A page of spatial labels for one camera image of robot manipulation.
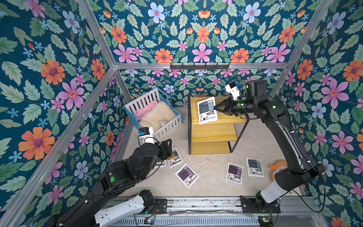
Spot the grey label coffee bag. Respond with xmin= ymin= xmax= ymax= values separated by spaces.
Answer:
xmin=197 ymin=97 xmax=218 ymax=125
xmin=246 ymin=158 xmax=264 ymax=178

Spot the purple label coffee bag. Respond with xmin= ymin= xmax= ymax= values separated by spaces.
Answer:
xmin=226 ymin=162 xmax=244 ymax=184
xmin=175 ymin=163 xmax=199 ymax=189

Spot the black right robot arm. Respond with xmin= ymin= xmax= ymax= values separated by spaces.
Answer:
xmin=214 ymin=80 xmax=326 ymax=211

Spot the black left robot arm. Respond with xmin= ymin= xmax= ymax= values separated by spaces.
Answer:
xmin=49 ymin=137 xmax=172 ymax=227

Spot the yellow label coffee bag left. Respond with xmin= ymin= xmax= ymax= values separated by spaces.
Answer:
xmin=156 ymin=160 xmax=167 ymax=168

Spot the yellow label coffee bag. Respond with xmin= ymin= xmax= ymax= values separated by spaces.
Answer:
xmin=167 ymin=147 xmax=183 ymax=168
xmin=156 ymin=160 xmax=167 ymax=168

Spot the yellow label coffee bag right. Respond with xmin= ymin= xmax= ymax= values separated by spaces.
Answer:
xmin=167 ymin=147 xmax=183 ymax=168

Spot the cream fluffy blanket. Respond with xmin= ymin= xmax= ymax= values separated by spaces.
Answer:
xmin=139 ymin=101 xmax=177 ymax=132

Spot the white and blue toy crib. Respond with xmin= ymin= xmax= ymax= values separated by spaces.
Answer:
xmin=123 ymin=88 xmax=184 ymax=140

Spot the pink blanket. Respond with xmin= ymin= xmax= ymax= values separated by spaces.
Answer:
xmin=135 ymin=101 xmax=158 ymax=122

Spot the orange plush fish toy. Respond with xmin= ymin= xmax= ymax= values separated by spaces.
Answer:
xmin=268 ymin=160 xmax=287 ymax=180

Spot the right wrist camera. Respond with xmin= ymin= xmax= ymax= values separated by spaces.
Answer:
xmin=225 ymin=82 xmax=241 ymax=101

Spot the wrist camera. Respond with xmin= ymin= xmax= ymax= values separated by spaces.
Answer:
xmin=138 ymin=127 xmax=155 ymax=147
xmin=225 ymin=82 xmax=241 ymax=101

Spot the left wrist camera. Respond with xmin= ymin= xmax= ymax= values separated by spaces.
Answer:
xmin=138 ymin=127 xmax=155 ymax=147

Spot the black wall hook rail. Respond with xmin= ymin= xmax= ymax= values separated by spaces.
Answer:
xmin=169 ymin=63 xmax=230 ymax=71

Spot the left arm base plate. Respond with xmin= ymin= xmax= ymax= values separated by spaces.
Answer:
xmin=141 ymin=198 xmax=168 ymax=216

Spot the white perforated cable tray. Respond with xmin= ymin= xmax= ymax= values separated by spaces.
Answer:
xmin=111 ymin=216 xmax=260 ymax=227

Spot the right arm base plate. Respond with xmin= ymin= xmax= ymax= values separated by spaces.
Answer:
xmin=240 ymin=196 xmax=281 ymax=214

